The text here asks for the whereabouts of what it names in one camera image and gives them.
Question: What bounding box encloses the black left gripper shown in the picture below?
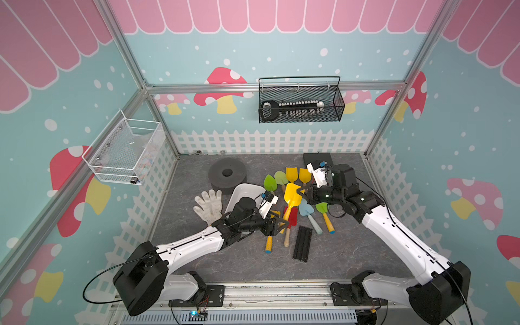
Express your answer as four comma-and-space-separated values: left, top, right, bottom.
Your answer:
240, 210, 288, 237

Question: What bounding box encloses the green plastic shovel yellow handle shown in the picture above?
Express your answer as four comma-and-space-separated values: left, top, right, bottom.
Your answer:
316, 203, 335, 234

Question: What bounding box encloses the red trowel wooden handle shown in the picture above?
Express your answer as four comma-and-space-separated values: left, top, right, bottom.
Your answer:
284, 207, 298, 248

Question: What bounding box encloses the light blue plastic shovel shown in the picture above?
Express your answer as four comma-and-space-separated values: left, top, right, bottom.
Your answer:
299, 199, 323, 235

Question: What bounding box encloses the bright green trowel wooden handle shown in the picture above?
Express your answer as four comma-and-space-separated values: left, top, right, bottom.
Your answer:
264, 175, 278, 192

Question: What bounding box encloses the yellow plastic shovel blue cap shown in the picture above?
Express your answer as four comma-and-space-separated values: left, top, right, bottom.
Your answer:
286, 167, 299, 184

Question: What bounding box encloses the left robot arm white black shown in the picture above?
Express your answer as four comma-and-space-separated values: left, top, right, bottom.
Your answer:
112, 197, 288, 316

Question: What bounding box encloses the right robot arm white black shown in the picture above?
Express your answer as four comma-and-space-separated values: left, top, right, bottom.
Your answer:
298, 161, 471, 324

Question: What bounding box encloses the white plastic storage box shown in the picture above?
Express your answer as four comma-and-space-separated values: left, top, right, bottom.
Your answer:
225, 184, 265, 213

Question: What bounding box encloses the black aluminium extrusion bar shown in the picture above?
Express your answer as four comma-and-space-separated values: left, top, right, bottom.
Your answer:
292, 226, 312, 263

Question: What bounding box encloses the white knit work glove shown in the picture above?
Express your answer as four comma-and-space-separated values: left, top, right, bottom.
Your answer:
193, 190, 222, 226

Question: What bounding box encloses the small green circuit board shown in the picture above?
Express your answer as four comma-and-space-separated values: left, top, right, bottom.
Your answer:
188, 311, 208, 322

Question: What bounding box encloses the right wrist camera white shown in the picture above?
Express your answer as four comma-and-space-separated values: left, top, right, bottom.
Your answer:
307, 161, 333, 188

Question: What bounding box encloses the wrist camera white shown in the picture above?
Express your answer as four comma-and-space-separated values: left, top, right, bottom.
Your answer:
259, 191, 278, 219
307, 161, 333, 188

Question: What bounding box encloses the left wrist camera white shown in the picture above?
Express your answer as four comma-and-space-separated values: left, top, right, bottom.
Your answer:
259, 191, 278, 219

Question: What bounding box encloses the black network switch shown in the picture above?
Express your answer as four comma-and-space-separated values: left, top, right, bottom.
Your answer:
303, 152, 334, 166

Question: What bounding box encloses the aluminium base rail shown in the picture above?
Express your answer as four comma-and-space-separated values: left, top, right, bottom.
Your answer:
105, 280, 423, 324

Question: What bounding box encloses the black socket set rail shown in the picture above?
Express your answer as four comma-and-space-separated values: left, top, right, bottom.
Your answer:
259, 100, 325, 122

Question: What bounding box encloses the black wire mesh wall basket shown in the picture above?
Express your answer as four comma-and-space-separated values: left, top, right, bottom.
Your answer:
258, 76, 345, 123

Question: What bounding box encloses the white wire mesh wall basket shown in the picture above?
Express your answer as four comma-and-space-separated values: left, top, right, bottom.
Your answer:
82, 110, 166, 186

